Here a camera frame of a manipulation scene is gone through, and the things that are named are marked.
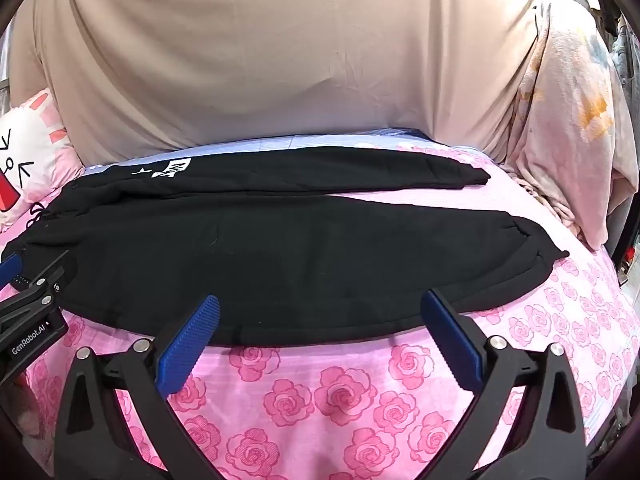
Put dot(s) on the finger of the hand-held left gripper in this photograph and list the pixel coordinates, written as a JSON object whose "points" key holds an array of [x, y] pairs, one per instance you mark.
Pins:
{"points": [[10, 266], [47, 280]]}

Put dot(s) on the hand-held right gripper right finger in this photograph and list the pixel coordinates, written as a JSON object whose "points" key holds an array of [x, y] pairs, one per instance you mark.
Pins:
{"points": [[452, 340]]}

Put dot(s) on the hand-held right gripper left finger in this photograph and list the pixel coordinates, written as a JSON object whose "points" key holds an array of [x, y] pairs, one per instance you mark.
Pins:
{"points": [[192, 340]]}

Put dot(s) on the black pants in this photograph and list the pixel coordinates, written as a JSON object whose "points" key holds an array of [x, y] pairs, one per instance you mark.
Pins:
{"points": [[250, 260]]}

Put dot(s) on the cartoon rabbit pillow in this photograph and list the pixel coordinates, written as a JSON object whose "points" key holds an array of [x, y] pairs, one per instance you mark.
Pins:
{"points": [[35, 160]]}

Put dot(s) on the pink rose bed sheet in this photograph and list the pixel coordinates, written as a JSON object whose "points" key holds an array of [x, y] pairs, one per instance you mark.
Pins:
{"points": [[325, 400]]}

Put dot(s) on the pale floral blanket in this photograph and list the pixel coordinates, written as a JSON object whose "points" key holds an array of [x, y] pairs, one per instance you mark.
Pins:
{"points": [[565, 135]]}

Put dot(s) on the beige backdrop cloth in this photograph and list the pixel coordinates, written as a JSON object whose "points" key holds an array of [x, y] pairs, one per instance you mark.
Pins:
{"points": [[250, 60]]}

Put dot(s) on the grey patterned hanging cloth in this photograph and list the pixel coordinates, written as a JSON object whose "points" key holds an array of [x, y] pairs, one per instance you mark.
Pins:
{"points": [[626, 50]]}

